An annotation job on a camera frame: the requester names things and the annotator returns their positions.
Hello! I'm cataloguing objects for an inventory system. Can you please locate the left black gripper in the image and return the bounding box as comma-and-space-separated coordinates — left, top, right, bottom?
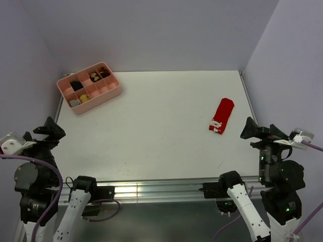
19, 116, 65, 182

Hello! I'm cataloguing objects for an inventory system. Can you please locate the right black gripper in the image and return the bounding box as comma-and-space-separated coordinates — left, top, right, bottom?
240, 114, 293, 182

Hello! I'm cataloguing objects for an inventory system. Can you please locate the red Santa sock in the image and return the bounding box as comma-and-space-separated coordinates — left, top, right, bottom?
208, 98, 235, 135

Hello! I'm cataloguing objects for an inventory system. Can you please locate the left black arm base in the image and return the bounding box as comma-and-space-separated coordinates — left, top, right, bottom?
68, 176, 121, 222

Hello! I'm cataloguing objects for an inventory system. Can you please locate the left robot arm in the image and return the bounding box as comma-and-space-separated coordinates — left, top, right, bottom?
14, 117, 98, 241

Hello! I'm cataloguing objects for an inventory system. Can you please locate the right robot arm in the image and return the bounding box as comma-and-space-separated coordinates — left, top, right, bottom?
218, 117, 305, 241

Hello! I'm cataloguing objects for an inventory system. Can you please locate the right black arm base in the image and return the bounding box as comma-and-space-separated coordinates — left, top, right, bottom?
198, 182, 238, 216

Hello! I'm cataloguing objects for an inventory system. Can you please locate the grey rolled sock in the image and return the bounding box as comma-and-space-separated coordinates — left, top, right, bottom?
69, 100, 80, 107

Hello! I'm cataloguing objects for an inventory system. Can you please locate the yellow rolled sock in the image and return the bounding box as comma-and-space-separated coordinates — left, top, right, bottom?
79, 94, 91, 103

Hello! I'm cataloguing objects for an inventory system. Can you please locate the black rolled sock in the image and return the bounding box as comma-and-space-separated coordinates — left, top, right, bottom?
70, 81, 83, 92

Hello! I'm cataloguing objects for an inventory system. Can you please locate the pink plastic divided organizer box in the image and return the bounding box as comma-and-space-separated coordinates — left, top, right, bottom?
57, 62, 121, 115

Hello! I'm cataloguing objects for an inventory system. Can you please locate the brown and cream rolled sock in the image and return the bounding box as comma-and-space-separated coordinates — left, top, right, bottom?
90, 72, 101, 83

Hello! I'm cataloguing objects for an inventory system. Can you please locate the dark red-black rolled sock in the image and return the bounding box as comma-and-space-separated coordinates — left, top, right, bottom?
98, 67, 111, 78

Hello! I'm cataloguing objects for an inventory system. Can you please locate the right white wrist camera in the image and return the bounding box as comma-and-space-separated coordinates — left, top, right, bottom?
274, 128, 314, 150

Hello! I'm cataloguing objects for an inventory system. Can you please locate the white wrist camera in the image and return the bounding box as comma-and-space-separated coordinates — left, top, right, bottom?
1, 132, 36, 155
274, 128, 314, 150

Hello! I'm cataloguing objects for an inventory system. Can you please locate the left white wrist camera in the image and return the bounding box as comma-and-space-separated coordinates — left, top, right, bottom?
1, 132, 36, 155

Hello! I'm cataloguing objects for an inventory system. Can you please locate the aluminium front frame rail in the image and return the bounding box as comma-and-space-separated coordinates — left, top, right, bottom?
54, 176, 263, 205

